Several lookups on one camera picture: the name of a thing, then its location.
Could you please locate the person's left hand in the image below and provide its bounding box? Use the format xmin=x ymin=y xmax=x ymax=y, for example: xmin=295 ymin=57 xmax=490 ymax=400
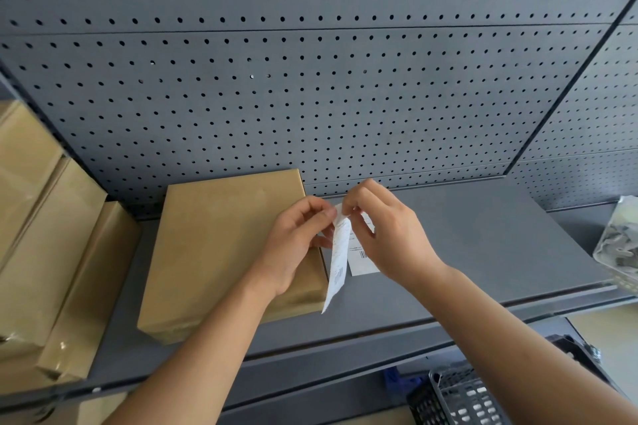
xmin=248 ymin=196 xmax=339 ymax=299

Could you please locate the cardboard box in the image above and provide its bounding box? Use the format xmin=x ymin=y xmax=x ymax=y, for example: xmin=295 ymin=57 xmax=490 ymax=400
xmin=0 ymin=389 xmax=131 ymax=425

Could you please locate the person's right hand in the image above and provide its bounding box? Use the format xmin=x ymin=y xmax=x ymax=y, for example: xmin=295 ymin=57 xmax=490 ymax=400
xmin=343 ymin=178 xmax=450 ymax=292

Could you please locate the black plastic basket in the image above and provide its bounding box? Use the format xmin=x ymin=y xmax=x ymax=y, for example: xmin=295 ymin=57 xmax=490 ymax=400
xmin=406 ymin=366 xmax=505 ymax=425

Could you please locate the clear plastic bag of parts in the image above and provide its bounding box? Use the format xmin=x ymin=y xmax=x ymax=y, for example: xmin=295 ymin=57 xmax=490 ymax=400
xmin=592 ymin=196 xmax=638 ymax=297

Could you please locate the grey pegboard panel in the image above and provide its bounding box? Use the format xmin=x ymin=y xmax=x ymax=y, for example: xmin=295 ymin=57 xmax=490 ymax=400
xmin=508 ymin=16 xmax=638 ymax=212
xmin=0 ymin=0 xmax=638 ymax=221

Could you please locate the white label sheet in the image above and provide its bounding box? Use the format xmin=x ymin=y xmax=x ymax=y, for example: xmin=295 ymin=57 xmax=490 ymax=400
xmin=347 ymin=211 xmax=380 ymax=277

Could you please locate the blue plastic crate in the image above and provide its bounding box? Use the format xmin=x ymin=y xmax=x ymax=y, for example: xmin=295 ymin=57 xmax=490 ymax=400
xmin=383 ymin=369 xmax=430 ymax=393

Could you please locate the grey metal shelf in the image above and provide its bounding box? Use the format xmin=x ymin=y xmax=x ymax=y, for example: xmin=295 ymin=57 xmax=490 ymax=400
xmin=0 ymin=176 xmax=638 ymax=413

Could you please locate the white printed paper strip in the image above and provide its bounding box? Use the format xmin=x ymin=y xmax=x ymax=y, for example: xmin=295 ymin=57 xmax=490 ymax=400
xmin=321 ymin=203 xmax=355 ymax=315

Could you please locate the person's right forearm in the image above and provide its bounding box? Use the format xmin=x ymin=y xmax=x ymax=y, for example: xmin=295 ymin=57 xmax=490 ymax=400
xmin=413 ymin=264 xmax=638 ymax=425

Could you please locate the person's left forearm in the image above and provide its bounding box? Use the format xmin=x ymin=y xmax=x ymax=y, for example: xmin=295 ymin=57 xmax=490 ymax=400
xmin=102 ymin=274 xmax=281 ymax=425

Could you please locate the flat brown paper package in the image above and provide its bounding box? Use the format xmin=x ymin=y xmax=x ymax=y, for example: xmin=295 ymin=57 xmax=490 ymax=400
xmin=137 ymin=169 xmax=328 ymax=346

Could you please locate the black plastic crate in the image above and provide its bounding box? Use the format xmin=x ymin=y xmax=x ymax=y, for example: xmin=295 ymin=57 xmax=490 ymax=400
xmin=542 ymin=334 xmax=615 ymax=390

